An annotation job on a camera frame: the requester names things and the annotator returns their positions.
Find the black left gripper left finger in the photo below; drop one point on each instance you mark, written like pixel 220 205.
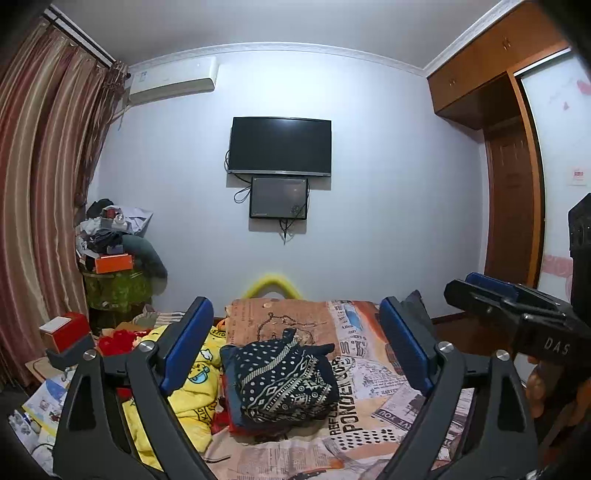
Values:
pixel 93 439

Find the navy patterned sweater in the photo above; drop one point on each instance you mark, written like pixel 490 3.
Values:
pixel 282 382

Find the right hand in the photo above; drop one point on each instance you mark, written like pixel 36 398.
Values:
pixel 542 381

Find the red fluffy garment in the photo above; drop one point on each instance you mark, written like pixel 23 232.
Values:
pixel 114 342

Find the red and white box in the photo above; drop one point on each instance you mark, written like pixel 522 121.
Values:
pixel 62 332

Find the yellow cartoon fleece blanket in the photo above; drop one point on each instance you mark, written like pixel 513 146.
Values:
pixel 194 403

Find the newspaper print bed sheet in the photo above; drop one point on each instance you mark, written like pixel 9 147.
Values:
pixel 376 409

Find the folded blue jeans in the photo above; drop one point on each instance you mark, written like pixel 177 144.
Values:
pixel 234 403

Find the orange flat box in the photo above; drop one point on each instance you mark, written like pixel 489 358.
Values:
pixel 113 263

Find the grey pillow cushion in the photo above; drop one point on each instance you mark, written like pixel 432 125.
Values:
pixel 142 250

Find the wooden wardrobe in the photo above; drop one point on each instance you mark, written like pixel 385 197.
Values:
pixel 476 85

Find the yellow plush toy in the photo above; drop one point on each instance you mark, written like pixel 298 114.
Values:
pixel 272 282

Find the striped brown curtain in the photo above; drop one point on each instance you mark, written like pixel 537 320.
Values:
pixel 57 103

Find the white air conditioner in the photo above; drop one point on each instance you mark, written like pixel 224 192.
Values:
pixel 173 79

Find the small black wall monitor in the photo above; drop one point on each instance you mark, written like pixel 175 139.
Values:
pixel 278 198

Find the black wall television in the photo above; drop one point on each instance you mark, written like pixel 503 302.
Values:
pixel 280 146

